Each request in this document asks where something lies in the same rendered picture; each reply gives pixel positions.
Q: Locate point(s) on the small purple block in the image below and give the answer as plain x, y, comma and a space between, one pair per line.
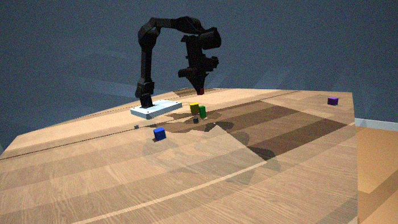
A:
332, 101

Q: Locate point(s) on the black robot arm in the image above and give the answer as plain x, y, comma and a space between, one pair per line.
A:
206, 39

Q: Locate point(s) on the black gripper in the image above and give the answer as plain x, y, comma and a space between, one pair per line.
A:
196, 75

